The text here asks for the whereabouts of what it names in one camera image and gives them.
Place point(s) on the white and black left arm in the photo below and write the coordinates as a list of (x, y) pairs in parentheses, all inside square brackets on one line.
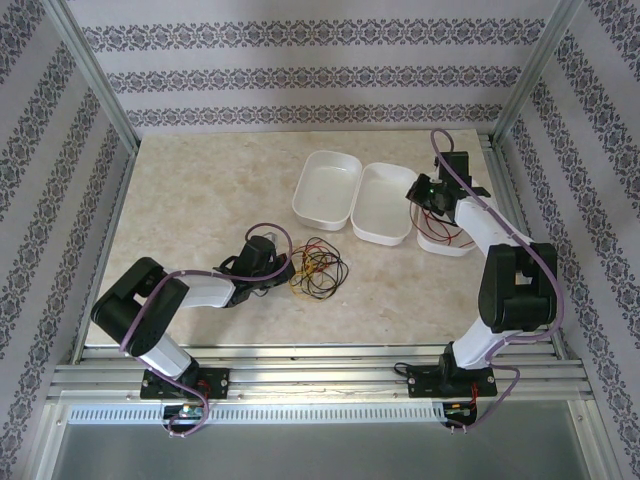
[(205, 290)]

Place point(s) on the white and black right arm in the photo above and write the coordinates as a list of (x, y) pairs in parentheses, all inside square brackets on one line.
[(515, 290)]

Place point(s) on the white plastic tray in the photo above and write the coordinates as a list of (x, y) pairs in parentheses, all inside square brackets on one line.
[(380, 205), (325, 195), (445, 251)]

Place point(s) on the small green circuit board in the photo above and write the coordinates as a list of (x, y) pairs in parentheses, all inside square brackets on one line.
[(459, 409), (189, 411)]

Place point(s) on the grey metal sheet panel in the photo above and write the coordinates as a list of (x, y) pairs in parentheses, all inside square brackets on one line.
[(320, 455)]

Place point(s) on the aluminium side rail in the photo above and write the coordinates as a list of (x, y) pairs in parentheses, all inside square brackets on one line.
[(107, 240), (496, 160)]

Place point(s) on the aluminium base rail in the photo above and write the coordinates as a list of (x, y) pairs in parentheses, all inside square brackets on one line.
[(320, 380)]

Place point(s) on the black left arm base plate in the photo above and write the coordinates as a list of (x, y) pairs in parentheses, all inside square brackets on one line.
[(220, 382)]

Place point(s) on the aluminium frame post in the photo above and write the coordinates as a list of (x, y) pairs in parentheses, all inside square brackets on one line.
[(530, 75), (100, 85)]

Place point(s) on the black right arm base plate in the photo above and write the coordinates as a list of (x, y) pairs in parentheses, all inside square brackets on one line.
[(422, 385)]

